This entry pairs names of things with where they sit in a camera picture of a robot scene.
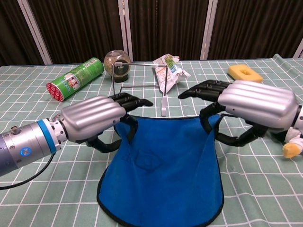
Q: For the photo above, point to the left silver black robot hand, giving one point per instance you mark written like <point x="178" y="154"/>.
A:
<point x="90" y="116"/>

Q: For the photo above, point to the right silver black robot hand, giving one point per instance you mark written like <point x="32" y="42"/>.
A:
<point x="258" y="106"/>

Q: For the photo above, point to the blue towel with black trim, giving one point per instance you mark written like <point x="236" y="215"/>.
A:
<point x="165" y="177"/>

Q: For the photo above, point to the green cylindrical snack can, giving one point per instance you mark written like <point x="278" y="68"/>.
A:
<point x="75" y="78"/>

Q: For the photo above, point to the yellow sponge with hole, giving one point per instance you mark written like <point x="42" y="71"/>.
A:
<point x="234" y="71"/>

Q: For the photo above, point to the black white plush doll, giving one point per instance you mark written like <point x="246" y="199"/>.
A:
<point x="292" y="147"/>

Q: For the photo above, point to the round glass globe jar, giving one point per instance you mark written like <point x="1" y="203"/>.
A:
<point x="113" y="59"/>

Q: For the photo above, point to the green checked tablecloth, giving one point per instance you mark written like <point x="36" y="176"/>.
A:
<point x="260" y="189"/>

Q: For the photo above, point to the crumpled white snack packet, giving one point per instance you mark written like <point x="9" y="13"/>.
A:
<point x="175" y="71"/>

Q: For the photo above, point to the white screen frame post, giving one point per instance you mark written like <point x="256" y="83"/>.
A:
<point x="299" y="50"/>
<point x="125" y="30"/>
<point x="208" y="30"/>
<point x="35" y="30"/>

